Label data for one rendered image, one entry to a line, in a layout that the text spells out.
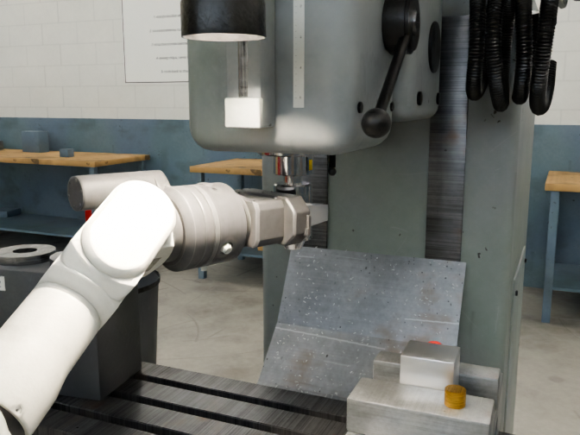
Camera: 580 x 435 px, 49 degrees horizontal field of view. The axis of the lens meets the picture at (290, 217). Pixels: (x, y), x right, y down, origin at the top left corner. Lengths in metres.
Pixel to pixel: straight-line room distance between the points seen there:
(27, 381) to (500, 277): 0.80
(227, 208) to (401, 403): 0.28
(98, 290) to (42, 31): 6.35
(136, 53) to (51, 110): 1.18
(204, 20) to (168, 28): 5.41
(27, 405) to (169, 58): 5.48
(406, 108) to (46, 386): 0.53
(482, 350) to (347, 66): 0.65
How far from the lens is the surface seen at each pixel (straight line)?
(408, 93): 0.83
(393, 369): 0.81
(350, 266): 1.14
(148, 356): 2.78
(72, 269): 0.55
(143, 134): 6.08
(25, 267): 1.01
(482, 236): 1.10
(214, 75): 0.71
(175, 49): 5.89
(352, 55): 0.66
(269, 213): 0.69
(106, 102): 6.34
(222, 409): 0.94
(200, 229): 0.63
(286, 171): 0.74
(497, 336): 1.14
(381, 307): 1.12
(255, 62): 0.64
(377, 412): 0.71
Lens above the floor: 1.37
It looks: 10 degrees down
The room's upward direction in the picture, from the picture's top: straight up
